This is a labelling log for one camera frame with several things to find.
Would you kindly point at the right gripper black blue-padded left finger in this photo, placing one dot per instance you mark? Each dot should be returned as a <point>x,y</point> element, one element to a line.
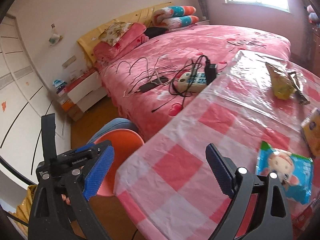
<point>49,218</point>

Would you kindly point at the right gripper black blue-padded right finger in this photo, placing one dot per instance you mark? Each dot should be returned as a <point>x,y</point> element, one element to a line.
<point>258,208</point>

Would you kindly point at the yellow green snack bag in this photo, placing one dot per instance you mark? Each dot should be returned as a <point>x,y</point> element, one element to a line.
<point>282,86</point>

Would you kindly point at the yellow blue bread wrapper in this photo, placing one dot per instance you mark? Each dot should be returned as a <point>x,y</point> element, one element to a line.
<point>311,132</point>

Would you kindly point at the dark coffee sachet wrapper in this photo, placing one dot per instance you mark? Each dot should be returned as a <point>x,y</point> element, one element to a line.
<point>301,98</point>

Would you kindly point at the person's left hand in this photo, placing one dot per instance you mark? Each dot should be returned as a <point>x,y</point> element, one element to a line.
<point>66,199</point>

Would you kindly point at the blue cartoon sheep snack bag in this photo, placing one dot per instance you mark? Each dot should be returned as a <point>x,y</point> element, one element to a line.
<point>294,171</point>

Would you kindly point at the yellow jacket sleeve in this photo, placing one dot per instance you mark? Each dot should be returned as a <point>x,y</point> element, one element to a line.
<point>24,209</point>

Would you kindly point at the white wardrobe doors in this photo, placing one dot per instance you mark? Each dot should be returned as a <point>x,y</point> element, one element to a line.
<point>24,100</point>

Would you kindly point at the white bedside drawer unit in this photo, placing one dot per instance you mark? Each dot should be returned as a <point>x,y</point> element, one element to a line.
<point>81,94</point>

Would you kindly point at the red white checkered tablecloth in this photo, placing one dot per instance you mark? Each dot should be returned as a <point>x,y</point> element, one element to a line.
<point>167,187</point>

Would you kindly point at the black phone on bed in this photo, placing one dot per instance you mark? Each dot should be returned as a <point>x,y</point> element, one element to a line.
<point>153,84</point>

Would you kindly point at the floral pillow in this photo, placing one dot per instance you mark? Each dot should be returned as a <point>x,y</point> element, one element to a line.
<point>114,32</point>

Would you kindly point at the white power strip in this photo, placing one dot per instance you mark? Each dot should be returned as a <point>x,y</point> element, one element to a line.
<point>189,83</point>

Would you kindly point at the black power adapter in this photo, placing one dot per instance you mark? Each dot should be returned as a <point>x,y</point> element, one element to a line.
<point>210,71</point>

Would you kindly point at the black garment on bed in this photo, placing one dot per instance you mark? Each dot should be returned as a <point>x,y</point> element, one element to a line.
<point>152,32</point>

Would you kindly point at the orange blue rolled pillow upper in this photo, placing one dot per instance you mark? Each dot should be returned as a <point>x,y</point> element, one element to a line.
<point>171,11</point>

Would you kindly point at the brown wooden cabinet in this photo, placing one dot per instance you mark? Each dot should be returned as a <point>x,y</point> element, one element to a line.
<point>312,49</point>

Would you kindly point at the folded blankets on cabinet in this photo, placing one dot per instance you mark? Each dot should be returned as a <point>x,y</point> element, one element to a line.
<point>313,18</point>

